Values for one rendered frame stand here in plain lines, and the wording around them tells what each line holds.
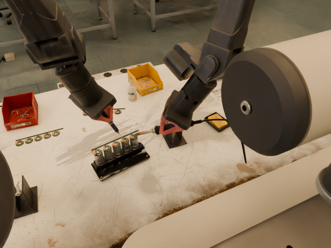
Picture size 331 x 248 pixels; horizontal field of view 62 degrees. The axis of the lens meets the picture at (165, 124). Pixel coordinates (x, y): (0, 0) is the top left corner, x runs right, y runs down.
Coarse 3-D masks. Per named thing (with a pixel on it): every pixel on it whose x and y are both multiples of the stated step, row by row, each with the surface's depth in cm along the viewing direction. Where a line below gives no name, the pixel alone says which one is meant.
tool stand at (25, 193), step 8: (24, 184) 69; (16, 192) 65; (24, 192) 67; (32, 192) 74; (16, 200) 70; (24, 200) 73; (32, 200) 72; (16, 208) 69; (24, 208) 71; (32, 208) 71; (16, 216) 69
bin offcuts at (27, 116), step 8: (8, 96) 97; (16, 96) 98; (24, 96) 99; (32, 96) 97; (8, 104) 99; (16, 104) 100; (24, 104) 101; (32, 104) 94; (8, 112) 98; (16, 112) 99; (24, 112) 99; (32, 112) 99; (8, 120) 96; (16, 120) 96; (24, 120) 92; (32, 120) 93; (8, 128) 92; (16, 128) 93
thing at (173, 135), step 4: (172, 132) 92; (176, 132) 91; (180, 132) 87; (164, 136) 90; (168, 136) 89; (172, 136) 90; (176, 136) 90; (180, 136) 88; (168, 140) 89; (172, 140) 89; (176, 140) 89; (180, 140) 89; (184, 140) 89; (168, 144) 88; (172, 144) 88; (176, 144) 88; (180, 144) 88; (184, 144) 88
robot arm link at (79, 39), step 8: (72, 32) 47; (72, 40) 47; (80, 40) 58; (80, 48) 50; (32, 56) 48; (80, 56) 50; (40, 64) 50; (48, 64) 51; (56, 64) 51; (64, 64) 51
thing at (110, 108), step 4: (76, 104) 62; (80, 108) 62; (108, 108) 66; (112, 108) 66; (84, 112) 63; (108, 112) 67; (112, 112) 68; (100, 116) 66; (112, 116) 69; (96, 120) 63; (100, 120) 65; (104, 120) 67; (108, 120) 68
